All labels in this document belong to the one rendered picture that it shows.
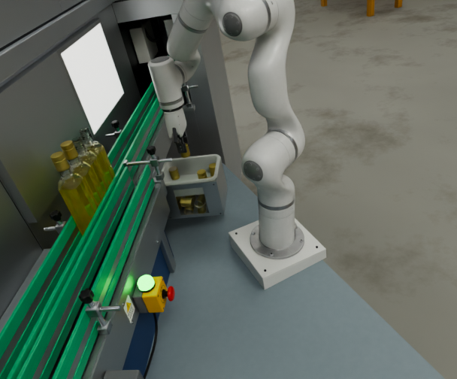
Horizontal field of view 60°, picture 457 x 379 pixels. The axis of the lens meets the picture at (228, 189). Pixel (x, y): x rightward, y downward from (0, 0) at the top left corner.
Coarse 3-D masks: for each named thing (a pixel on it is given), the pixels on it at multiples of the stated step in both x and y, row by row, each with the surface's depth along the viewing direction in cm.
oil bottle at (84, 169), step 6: (84, 162) 114; (72, 168) 112; (78, 168) 112; (84, 168) 113; (90, 168) 116; (84, 174) 112; (90, 174) 115; (90, 180) 115; (96, 180) 119; (90, 186) 115; (96, 186) 118; (90, 192) 115; (96, 192) 118; (96, 198) 118; (102, 198) 121; (96, 204) 118
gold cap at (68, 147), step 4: (60, 144) 109; (64, 144) 109; (68, 144) 108; (72, 144) 109; (64, 148) 108; (68, 148) 109; (72, 148) 109; (64, 152) 109; (68, 152) 109; (72, 152) 110; (76, 152) 111; (68, 156) 110; (72, 156) 110; (76, 156) 111
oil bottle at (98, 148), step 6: (96, 144) 122; (90, 150) 121; (96, 150) 122; (102, 150) 125; (102, 156) 124; (102, 162) 124; (108, 162) 128; (102, 168) 125; (108, 168) 128; (108, 174) 127; (114, 174) 131; (108, 180) 127
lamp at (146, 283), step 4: (144, 276) 107; (148, 276) 106; (140, 280) 106; (144, 280) 105; (148, 280) 105; (152, 280) 106; (140, 284) 105; (144, 284) 105; (148, 284) 105; (152, 284) 106; (140, 288) 105; (144, 288) 105; (148, 288) 105; (152, 288) 106; (144, 292) 105; (148, 292) 106
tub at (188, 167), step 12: (192, 156) 156; (204, 156) 155; (216, 156) 153; (168, 168) 157; (180, 168) 159; (192, 168) 158; (204, 168) 158; (216, 168) 146; (168, 180) 155; (180, 180) 144; (192, 180) 142; (204, 180) 142
